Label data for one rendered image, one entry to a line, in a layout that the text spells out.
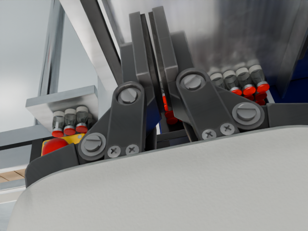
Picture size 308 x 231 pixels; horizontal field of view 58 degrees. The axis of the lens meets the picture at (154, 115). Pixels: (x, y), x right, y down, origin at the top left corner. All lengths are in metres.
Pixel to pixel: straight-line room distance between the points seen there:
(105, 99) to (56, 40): 0.46
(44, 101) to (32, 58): 1.18
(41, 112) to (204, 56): 0.31
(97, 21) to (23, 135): 0.37
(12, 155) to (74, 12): 0.37
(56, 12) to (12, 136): 0.48
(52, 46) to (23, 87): 1.05
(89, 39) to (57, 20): 0.57
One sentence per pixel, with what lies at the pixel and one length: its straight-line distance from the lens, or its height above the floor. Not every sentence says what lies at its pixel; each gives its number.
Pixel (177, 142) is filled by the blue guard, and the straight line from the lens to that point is 0.41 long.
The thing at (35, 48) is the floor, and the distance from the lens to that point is 1.66.
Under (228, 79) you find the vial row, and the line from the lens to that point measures 0.49.
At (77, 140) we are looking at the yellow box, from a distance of 0.45.
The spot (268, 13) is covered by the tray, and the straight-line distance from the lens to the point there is 0.44.
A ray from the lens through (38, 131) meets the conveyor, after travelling 0.65.
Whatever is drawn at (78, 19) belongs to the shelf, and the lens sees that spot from 0.40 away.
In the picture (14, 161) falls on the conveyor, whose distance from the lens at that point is 0.64.
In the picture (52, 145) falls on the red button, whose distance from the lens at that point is 0.43.
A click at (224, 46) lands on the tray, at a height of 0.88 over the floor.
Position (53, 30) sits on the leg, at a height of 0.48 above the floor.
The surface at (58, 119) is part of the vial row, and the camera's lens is 0.53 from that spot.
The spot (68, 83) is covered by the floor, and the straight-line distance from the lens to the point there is 1.83.
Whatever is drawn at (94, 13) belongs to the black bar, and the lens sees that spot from 0.36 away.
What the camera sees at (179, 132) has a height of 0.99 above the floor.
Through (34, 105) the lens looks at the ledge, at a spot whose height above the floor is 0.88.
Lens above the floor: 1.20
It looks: 34 degrees down
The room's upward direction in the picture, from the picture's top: 172 degrees clockwise
